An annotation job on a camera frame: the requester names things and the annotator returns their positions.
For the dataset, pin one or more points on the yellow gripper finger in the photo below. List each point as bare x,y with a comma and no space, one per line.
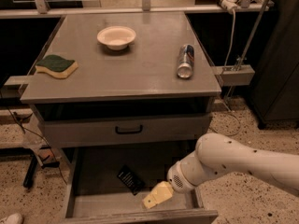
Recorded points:
162,192

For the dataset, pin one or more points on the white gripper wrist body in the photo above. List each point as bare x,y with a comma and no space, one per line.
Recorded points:
176,180

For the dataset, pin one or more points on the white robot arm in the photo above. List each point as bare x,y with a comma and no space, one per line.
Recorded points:
216,155

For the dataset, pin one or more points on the open grey middle drawer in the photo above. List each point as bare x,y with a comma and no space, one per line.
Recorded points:
96,196

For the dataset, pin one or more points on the grey cabinet counter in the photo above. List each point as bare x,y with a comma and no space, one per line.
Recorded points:
146,69

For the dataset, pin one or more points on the closed grey upper drawer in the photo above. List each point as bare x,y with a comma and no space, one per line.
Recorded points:
101,132

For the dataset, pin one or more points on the silver blue drink can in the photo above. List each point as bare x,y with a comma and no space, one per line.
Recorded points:
185,61

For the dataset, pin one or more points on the black clamp tool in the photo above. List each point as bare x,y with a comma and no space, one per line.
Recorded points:
45,158

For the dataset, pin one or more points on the dark cabinet at right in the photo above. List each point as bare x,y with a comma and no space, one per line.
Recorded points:
274,90

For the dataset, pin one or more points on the white paper bowl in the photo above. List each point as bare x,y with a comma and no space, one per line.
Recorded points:
116,37

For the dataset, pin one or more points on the white shoe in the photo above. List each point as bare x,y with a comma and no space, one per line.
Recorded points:
15,218

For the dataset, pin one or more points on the green yellow sponge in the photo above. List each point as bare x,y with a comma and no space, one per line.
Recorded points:
56,66

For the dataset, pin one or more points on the metal diagonal rod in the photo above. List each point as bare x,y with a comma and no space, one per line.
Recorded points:
241,59

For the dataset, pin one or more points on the black drawer handle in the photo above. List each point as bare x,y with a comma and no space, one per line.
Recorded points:
124,131

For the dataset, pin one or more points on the grey side bracket block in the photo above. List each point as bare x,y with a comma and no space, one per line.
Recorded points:
228,77

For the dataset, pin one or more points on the grey back rail shelf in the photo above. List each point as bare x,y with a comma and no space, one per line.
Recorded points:
58,12

